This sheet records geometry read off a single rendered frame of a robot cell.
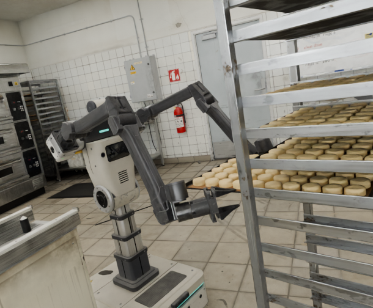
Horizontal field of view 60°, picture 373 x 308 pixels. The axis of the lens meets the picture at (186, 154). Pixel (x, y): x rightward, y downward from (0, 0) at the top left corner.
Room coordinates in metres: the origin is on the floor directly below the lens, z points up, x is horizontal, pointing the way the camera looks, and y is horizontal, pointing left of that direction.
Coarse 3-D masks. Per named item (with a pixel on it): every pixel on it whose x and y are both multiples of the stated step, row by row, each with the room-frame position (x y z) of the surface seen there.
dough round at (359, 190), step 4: (344, 188) 0.80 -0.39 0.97; (348, 188) 0.79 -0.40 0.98; (352, 188) 0.79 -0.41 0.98; (356, 188) 0.78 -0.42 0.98; (360, 188) 0.78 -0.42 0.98; (364, 188) 0.78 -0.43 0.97; (344, 192) 0.80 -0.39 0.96; (348, 192) 0.78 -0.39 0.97; (352, 192) 0.77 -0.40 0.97; (356, 192) 0.77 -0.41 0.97; (360, 192) 0.77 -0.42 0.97; (364, 192) 0.77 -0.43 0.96
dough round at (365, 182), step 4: (352, 180) 0.84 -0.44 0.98; (356, 180) 0.84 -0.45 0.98; (360, 180) 0.83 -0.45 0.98; (364, 180) 0.83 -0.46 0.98; (368, 180) 0.82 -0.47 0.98; (352, 184) 0.83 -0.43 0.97; (356, 184) 0.82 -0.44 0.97; (360, 184) 0.82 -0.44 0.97; (364, 184) 0.81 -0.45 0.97; (368, 184) 0.82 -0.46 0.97
